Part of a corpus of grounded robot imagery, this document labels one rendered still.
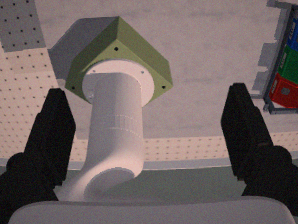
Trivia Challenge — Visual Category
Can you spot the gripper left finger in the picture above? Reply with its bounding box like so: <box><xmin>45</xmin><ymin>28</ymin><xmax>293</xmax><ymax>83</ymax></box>
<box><xmin>0</xmin><ymin>88</ymin><xmax>76</xmax><ymax>224</ymax></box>

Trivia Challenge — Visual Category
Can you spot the dark grey metal bin rack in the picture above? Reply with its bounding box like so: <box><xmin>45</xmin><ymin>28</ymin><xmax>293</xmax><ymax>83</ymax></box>
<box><xmin>263</xmin><ymin>5</ymin><xmax>298</xmax><ymax>115</ymax></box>

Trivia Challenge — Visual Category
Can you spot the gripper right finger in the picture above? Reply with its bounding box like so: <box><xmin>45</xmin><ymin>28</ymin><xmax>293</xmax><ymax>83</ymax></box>
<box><xmin>221</xmin><ymin>83</ymin><xmax>298</xmax><ymax>217</ymax></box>

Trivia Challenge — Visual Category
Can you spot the green bin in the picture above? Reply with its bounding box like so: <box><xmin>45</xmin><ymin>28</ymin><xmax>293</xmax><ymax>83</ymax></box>
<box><xmin>278</xmin><ymin>45</ymin><xmax>298</xmax><ymax>84</ymax></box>

